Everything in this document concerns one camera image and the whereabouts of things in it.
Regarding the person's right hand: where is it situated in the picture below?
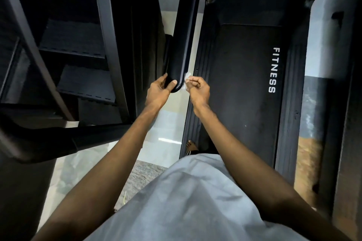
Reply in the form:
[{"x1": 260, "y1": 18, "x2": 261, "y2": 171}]
[{"x1": 186, "y1": 76, "x2": 211, "y2": 109}]

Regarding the person's left hand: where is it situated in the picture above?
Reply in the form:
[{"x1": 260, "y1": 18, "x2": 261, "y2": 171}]
[{"x1": 145, "y1": 73, "x2": 178, "y2": 111}]

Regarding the person's right forearm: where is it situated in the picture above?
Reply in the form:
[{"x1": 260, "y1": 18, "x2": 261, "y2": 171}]
[{"x1": 195, "y1": 102, "x2": 351, "y2": 241}]

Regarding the person's left forearm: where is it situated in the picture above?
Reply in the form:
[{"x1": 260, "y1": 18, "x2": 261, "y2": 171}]
[{"x1": 31, "y1": 105, "x2": 159, "y2": 241}]

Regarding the person's bare foot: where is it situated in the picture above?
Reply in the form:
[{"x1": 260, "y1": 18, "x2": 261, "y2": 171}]
[{"x1": 186, "y1": 140, "x2": 200, "y2": 154}]

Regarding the black stair climber machine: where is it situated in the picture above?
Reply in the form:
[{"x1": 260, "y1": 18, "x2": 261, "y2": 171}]
[{"x1": 0, "y1": 0, "x2": 167, "y2": 241}]

